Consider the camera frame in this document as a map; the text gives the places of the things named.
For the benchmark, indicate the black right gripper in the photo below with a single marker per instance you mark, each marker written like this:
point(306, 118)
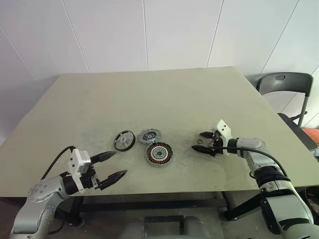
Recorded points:
point(220, 144)

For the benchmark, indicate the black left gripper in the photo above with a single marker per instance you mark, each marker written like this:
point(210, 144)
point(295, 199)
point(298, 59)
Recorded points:
point(91, 183)

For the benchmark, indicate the black white spoked rotor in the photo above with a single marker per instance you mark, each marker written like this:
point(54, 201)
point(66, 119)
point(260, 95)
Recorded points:
point(123, 141)

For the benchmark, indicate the grey round motor lid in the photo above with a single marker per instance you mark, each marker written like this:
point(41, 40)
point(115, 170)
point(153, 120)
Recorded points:
point(149, 136)

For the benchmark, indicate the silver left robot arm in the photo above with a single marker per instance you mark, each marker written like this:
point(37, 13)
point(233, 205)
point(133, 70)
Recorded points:
point(37, 199)

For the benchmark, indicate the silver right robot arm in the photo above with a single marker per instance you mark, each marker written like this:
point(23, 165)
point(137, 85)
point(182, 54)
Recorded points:
point(281, 199)

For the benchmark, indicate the round motor housing copper windings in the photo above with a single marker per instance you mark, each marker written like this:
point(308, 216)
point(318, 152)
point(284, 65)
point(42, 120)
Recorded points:
point(159, 155)

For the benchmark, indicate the dark grey rounded shape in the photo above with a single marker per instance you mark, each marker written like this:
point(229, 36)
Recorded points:
point(193, 227)

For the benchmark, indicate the grey folding chair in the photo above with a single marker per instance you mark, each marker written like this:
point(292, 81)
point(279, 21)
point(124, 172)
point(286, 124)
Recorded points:
point(284, 82)

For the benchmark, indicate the orange object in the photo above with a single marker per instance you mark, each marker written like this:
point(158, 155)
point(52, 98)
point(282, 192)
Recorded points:
point(311, 135)

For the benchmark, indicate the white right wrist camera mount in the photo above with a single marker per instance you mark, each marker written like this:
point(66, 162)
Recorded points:
point(223, 129)

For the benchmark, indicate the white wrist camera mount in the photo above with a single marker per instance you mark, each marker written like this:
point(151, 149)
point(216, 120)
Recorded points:
point(76, 165)
point(223, 129)

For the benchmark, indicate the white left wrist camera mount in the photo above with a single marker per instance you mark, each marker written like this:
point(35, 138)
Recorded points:
point(76, 165)

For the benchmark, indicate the black metal table frame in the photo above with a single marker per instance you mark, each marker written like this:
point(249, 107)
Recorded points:
point(149, 204)

